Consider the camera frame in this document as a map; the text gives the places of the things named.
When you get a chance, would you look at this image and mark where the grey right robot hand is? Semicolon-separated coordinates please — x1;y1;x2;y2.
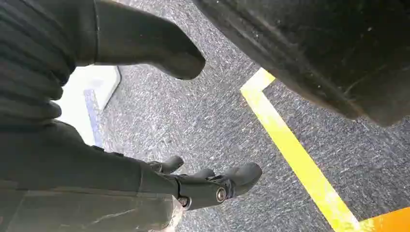
0;0;264;232

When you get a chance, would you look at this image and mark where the white block with blue stripe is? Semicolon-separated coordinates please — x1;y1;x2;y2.
54;65;121;148

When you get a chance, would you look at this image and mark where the ribbed grey right arm sleeve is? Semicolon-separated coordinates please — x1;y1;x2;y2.
0;0;78;130

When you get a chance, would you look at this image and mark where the yellow tape line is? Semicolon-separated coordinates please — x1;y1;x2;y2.
240;67;363;232

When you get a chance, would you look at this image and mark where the dark metal parts tray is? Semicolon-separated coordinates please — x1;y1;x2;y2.
191;0;410;128

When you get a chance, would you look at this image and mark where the orange tape strip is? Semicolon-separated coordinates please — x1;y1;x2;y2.
358;206;410;232

